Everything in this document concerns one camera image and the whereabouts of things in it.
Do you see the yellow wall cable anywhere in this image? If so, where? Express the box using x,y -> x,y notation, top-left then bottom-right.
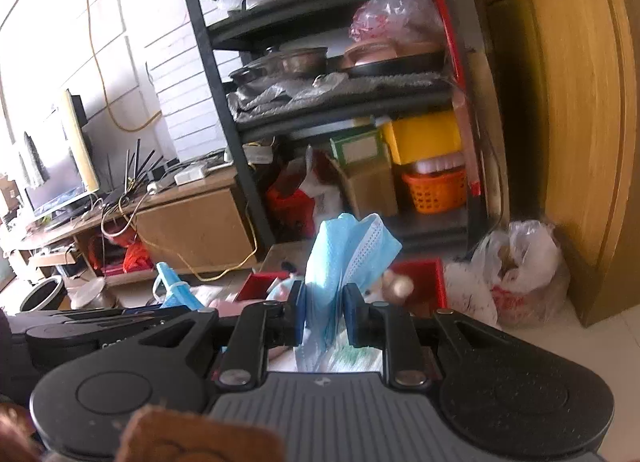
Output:
81,0 -> 163,134

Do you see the wooden wardrobe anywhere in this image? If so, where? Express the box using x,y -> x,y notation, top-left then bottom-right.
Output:
485,0 -> 640,328

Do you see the yellow floor cable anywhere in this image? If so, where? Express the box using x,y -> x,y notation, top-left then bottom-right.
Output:
145,234 -> 258,283

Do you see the blue face mask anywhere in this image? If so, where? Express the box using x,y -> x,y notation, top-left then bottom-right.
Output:
152,262 -> 201,310
294,213 -> 403,373

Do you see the crumpled clear plastic sheet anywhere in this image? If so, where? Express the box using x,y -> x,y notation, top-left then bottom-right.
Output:
227,79 -> 326,122

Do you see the black metal shelf rack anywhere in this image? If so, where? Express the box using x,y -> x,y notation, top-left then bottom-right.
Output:
172,0 -> 506,255

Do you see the television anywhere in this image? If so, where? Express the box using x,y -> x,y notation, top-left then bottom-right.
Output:
20,89 -> 101,223

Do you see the cardboard box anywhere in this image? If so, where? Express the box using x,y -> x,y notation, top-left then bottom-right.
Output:
325,152 -> 398,218

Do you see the orange plastic basket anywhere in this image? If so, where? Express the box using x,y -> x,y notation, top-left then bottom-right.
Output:
401,169 -> 468,215

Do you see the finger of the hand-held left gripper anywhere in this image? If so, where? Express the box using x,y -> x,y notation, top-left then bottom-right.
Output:
97,305 -> 217,339

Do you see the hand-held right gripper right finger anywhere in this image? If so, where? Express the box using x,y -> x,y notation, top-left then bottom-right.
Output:
342,283 -> 507,389

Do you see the pink plastic bag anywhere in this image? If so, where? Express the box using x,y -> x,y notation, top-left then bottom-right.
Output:
349,0 -> 443,45

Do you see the white plastic bag red print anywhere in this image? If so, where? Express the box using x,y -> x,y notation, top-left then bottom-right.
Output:
472,220 -> 571,328

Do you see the black frying pan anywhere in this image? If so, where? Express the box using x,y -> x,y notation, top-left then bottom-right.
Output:
342,52 -> 446,79

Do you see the black round bin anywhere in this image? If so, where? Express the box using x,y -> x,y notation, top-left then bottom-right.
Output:
20,276 -> 66,313

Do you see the green box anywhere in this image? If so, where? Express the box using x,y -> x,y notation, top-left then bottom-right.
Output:
329,129 -> 391,165

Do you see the steel canister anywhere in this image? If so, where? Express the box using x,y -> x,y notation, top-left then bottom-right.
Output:
67,277 -> 116,310

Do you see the white speckled cloth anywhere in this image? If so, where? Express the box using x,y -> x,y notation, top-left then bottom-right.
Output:
444,262 -> 501,328

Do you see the red box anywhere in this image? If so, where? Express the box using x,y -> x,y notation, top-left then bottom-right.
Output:
235,259 -> 448,315

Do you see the white power adapter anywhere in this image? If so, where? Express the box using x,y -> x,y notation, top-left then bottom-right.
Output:
175,164 -> 208,185

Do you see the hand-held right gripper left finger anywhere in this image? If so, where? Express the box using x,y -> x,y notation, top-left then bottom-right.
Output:
134,280 -> 307,389

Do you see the red tall panel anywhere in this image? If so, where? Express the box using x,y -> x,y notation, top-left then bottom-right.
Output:
407,0 -> 483,195

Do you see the wooden television cabinet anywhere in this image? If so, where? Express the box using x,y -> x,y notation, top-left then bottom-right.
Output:
20,172 -> 256,288

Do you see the metal pot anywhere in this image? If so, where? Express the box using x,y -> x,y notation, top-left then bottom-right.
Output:
280,47 -> 328,78

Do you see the brown fuzzy patch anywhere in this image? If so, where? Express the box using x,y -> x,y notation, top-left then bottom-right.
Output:
117,404 -> 283,462

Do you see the brown plush toy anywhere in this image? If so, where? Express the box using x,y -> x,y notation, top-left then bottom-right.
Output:
382,272 -> 414,301

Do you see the pan with glass lid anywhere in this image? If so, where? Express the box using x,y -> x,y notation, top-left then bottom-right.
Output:
230,54 -> 286,85

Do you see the yellow box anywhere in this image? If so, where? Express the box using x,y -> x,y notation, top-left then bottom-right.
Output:
381,112 -> 463,165

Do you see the black router with antennas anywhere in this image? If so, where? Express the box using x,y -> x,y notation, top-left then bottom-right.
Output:
102,139 -> 166,208

